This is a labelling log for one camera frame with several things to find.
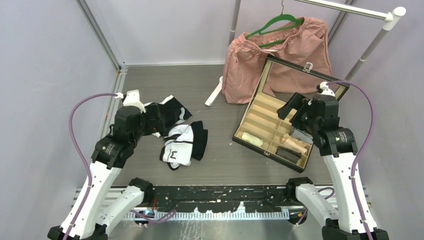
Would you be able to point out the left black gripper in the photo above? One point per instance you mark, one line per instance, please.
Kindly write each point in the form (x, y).
(154, 125)

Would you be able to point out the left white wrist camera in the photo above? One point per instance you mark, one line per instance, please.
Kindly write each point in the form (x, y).
(133, 98)

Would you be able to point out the white black-trimmed underwear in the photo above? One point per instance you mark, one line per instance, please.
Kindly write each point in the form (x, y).
(183, 143)

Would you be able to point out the black white-trimmed underwear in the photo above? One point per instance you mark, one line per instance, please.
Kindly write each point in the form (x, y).
(175, 113)

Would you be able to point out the black compartment storage box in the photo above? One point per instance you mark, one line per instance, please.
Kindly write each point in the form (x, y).
(285, 127)

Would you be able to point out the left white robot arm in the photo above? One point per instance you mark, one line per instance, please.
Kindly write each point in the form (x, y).
(87, 219)

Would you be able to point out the dark rolled underwear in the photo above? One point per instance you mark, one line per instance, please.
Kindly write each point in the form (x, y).
(288, 154)

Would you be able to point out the pink hanging shorts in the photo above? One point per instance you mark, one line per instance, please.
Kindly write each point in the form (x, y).
(246, 56)

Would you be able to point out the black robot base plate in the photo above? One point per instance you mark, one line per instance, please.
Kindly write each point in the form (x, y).
(220, 198)

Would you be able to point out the beige rolled underwear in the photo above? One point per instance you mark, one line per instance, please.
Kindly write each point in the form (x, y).
(294, 144)

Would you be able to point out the grey striped rolled underwear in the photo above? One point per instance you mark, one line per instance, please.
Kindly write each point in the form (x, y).
(301, 136)

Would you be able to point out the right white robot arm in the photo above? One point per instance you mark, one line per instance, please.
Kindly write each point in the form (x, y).
(352, 219)

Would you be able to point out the cream rolled underwear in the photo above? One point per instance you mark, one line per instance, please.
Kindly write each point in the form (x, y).
(254, 140)

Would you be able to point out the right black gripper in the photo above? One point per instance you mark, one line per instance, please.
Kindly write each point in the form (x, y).
(298, 101)

